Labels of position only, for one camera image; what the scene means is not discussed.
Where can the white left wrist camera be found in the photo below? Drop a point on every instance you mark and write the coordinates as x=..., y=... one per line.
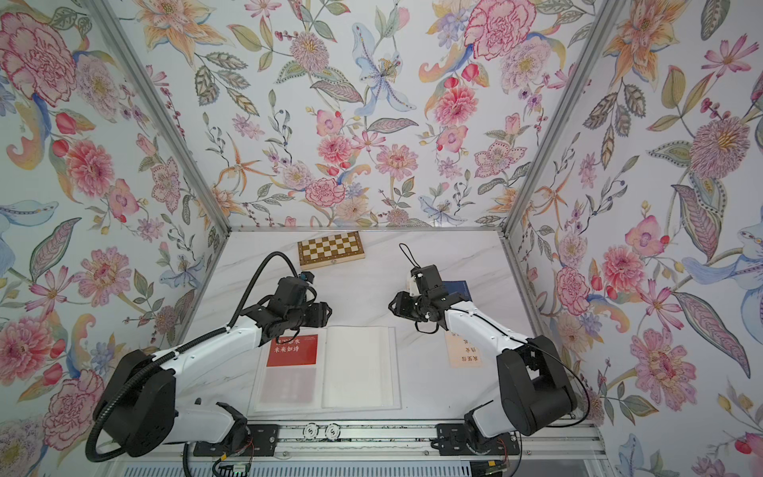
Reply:
x=307, y=276

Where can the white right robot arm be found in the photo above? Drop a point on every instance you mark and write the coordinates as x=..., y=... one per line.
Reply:
x=534, y=388

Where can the aluminium corner post right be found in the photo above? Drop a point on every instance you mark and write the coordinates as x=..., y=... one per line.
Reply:
x=601, y=28

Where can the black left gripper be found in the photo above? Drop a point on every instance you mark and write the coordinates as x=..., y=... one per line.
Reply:
x=322, y=314

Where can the red card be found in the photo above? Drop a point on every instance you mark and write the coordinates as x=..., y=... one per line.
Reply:
x=300, y=351

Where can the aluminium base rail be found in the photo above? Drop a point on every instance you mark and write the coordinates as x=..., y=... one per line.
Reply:
x=379, y=448

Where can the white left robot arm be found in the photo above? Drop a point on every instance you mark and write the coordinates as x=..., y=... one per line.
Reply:
x=139, y=409

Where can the aluminium corner post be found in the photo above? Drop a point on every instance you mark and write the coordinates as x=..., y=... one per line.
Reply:
x=115, y=36
x=601, y=28

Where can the wooden folding chess board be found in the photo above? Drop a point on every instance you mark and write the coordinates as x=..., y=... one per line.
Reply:
x=330, y=250

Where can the pale beige card lower right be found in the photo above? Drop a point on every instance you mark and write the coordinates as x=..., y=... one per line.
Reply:
x=461, y=353

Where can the dark blue card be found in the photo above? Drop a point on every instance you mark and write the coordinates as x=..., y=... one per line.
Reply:
x=459, y=287

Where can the aluminium corner post left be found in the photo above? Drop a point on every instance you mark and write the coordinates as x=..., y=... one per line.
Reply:
x=115, y=36

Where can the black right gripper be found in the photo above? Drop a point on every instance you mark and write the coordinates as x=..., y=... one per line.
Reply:
x=402, y=309

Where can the white photo album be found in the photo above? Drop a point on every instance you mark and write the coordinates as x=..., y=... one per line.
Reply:
x=356, y=371

